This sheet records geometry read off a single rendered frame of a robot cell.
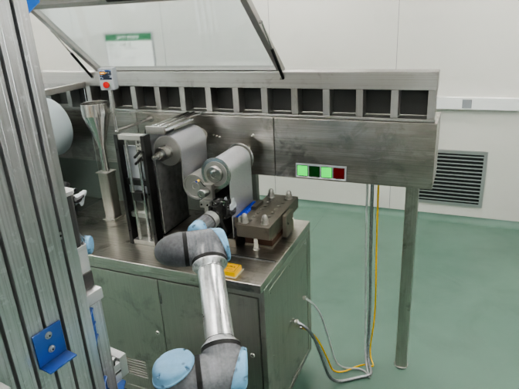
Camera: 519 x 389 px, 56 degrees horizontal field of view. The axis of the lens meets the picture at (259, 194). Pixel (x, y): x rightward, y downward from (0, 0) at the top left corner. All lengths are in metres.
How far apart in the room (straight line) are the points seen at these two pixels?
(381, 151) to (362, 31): 2.43
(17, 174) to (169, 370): 0.64
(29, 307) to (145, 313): 1.28
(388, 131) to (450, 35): 2.35
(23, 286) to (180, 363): 0.47
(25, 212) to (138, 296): 1.33
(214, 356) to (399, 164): 1.27
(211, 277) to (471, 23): 3.45
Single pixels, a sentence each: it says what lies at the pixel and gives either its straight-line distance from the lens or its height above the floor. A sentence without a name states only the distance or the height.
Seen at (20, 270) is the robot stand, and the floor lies 1.44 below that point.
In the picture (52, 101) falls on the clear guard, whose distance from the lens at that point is 2.78.
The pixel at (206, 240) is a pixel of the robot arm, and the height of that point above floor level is 1.24.
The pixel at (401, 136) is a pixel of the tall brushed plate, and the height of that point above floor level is 1.38.
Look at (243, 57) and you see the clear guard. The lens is 2.34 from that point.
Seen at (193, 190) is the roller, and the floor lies 1.16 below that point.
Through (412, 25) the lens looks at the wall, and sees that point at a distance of 4.51.
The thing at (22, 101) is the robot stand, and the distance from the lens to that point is 1.10.
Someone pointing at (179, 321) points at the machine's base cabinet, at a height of 0.61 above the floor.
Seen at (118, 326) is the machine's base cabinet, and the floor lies 0.50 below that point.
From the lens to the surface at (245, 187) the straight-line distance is 2.35.
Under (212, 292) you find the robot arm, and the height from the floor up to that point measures 1.13.
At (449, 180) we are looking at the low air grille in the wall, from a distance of 4.72.
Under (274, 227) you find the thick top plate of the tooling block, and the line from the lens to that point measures 2.20.
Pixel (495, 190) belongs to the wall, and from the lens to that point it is 4.76.
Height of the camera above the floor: 1.93
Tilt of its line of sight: 21 degrees down
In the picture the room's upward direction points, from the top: 3 degrees counter-clockwise
